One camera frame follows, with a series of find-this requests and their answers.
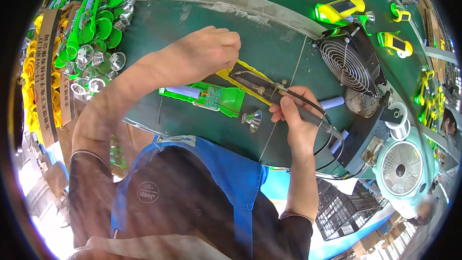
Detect black soldering iron with cable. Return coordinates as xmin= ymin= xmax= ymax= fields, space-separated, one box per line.
xmin=231 ymin=71 xmax=346 ymax=172

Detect person's left hand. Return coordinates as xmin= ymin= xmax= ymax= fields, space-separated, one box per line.
xmin=159 ymin=25 xmax=242 ymax=81

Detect heap of green shells and reflectors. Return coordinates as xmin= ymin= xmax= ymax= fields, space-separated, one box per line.
xmin=51 ymin=0 xmax=142 ymax=102

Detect small yellow torch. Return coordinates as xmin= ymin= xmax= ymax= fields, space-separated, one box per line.
xmin=390 ymin=3 xmax=412 ymax=22

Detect solder wire spool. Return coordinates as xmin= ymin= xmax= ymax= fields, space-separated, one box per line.
xmin=384 ymin=102 xmax=412 ymax=142

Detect heap of yellow green torches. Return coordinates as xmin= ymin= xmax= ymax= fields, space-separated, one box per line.
xmin=412 ymin=64 xmax=449 ymax=128

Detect brown cardboard cartons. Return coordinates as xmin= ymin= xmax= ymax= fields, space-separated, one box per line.
xmin=410 ymin=0 xmax=450 ymax=84

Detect person's right hand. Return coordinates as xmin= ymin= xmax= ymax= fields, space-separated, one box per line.
xmin=269 ymin=85 xmax=328 ymax=157

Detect black fume extractor fan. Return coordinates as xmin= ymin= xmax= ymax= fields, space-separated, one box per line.
xmin=312 ymin=23 xmax=387 ymax=98

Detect large yellow solar torch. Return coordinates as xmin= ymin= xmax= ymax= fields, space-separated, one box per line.
xmin=315 ymin=0 xmax=366 ymax=26

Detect yellow torch with white lens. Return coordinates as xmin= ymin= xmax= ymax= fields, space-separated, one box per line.
xmin=377 ymin=31 xmax=413 ymax=59

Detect silver reflector cup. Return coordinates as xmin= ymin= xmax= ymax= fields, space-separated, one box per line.
xmin=241 ymin=109 xmax=263 ymax=134

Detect carton of yellow parts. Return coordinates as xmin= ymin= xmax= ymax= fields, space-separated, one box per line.
xmin=20 ymin=1 xmax=84 ymax=149

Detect black soldering station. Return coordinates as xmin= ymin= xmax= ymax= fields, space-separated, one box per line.
xmin=337 ymin=92 xmax=403 ymax=179

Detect teal desk fan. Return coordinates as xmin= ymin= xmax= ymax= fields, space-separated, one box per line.
xmin=372 ymin=126 xmax=442 ymax=218

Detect lilac battery cell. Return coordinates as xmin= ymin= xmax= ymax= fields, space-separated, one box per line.
xmin=329 ymin=130 xmax=349 ymax=154
xmin=319 ymin=96 xmax=346 ymax=110
xmin=166 ymin=86 xmax=201 ymax=99

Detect yellow soldering iron rest tray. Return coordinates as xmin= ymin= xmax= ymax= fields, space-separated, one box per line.
xmin=216 ymin=61 xmax=276 ymax=106

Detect person's body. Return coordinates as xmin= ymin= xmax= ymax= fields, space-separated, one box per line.
xmin=68 ymin=135 xmax=314 ymax=260

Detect brown round cleaning sponge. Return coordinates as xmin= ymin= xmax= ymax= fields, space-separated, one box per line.
xmin=344 ymin=88 xmax=380 ymax=118

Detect black plastic crate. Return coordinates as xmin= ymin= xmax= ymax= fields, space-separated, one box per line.
xmin=315 ymin=178 xmax=384 ymax=242

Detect green torch shell with circuit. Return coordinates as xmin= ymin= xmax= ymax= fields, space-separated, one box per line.
xmin=159 ymin=81 xmax=247 ymax=118

